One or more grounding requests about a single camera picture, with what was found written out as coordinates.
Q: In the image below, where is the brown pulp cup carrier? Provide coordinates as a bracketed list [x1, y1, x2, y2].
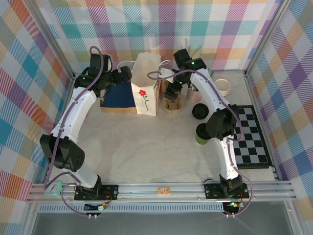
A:
[163, 80, 184, 111]

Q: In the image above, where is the white flower paper bag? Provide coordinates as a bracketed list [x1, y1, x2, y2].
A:
[117, 52, 172, 116]

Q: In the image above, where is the green paper coffee cup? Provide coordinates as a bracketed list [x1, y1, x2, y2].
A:
[195, 133, 209, 145]

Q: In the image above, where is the pink straw holder cup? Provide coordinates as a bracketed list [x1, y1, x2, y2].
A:
[187, 87, 202, 103]

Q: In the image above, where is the stack of black cup lids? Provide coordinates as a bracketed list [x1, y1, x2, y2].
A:
[191, 102, 209, 120]

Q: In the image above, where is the stack of green paper cups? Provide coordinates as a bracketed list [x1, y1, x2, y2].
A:
[215, 78, 232, 96]

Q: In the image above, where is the black grey chessboard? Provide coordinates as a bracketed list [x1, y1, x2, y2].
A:
[232, 105, 269, 169]

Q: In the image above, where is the black connector board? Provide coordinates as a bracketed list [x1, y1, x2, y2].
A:
[84, 202, 110, 213]
[223, 201, 242, 214]

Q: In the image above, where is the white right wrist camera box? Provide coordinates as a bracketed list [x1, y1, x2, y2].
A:
[158, 68, 176, 80]

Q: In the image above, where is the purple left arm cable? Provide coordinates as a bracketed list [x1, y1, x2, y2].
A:
[44, 46, 103, 218]

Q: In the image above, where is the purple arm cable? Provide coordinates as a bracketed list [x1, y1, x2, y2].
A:
[146, 70, 255, 218]
[44, 46, 103, 218]

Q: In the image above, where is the thin aluminium wall rail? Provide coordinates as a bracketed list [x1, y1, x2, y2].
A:
[73, 70, 246, 77]

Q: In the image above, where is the aluminium frame post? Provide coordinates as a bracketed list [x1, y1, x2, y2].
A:
[244, 0, 292, 75]
[28, 0, 76, 80]

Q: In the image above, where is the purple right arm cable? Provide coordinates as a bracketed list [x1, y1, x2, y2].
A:
[146, 70, 255, 218]

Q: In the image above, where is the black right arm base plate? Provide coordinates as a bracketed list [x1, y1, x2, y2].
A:
[204, 183, 250, 200]

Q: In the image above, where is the wide aluminium base rail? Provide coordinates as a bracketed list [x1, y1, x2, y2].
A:
[26, 182, 298, 204]

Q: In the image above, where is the grey slotted cable duct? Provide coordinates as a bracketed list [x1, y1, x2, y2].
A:
[36, 205, 224, 212]

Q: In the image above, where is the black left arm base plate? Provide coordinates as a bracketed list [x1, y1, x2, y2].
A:
[74, 185, 120, 202]

